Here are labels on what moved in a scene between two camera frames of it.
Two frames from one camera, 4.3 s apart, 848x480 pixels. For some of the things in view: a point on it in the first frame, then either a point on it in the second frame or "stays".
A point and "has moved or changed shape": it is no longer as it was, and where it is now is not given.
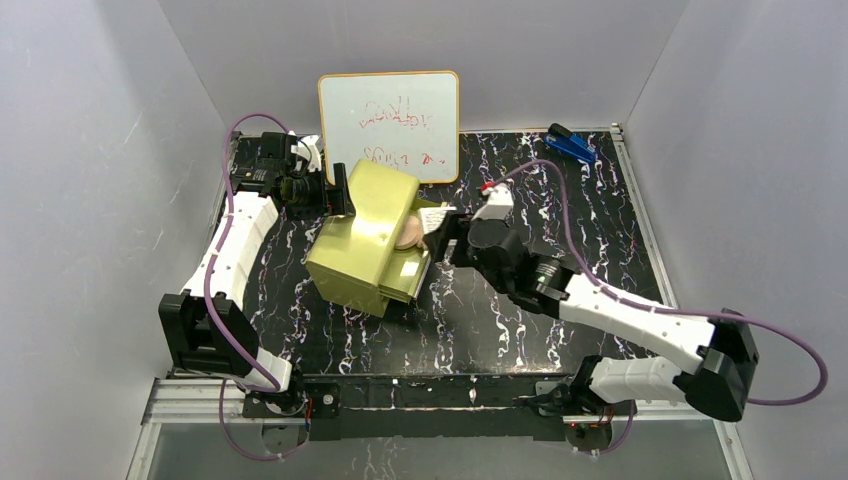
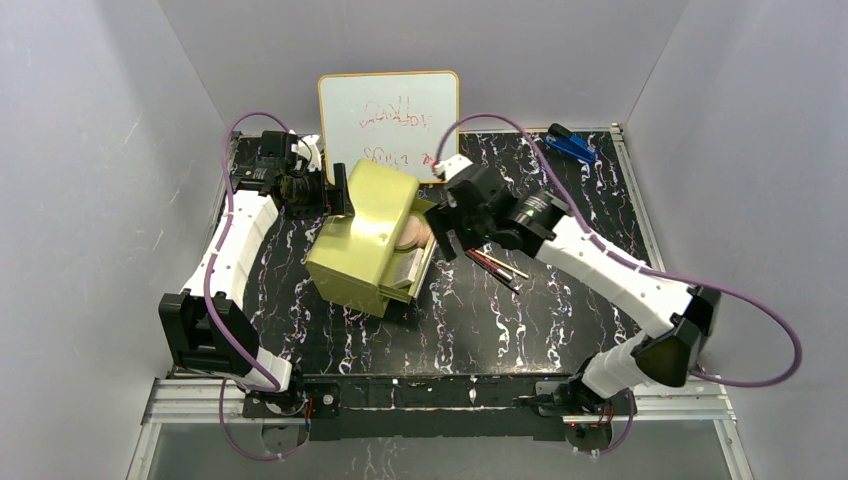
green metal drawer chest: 355,260 stays
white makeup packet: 431,218 has moved or changed shape
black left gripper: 337,196 stays
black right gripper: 448,234 -> 451,216
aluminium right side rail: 644,218 stays
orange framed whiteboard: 407,122 stays
